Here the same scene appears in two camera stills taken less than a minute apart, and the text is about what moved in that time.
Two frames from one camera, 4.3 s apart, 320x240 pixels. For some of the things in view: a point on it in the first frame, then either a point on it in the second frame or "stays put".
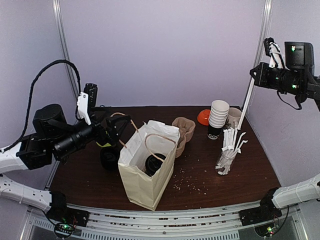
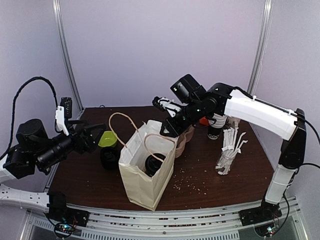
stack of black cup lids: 109,157 stays put
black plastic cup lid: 153,164 stays put
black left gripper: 110,136 to 89,145
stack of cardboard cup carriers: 186,128 stays put
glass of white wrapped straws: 231,147 stays put
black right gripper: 258,75 to 171,124
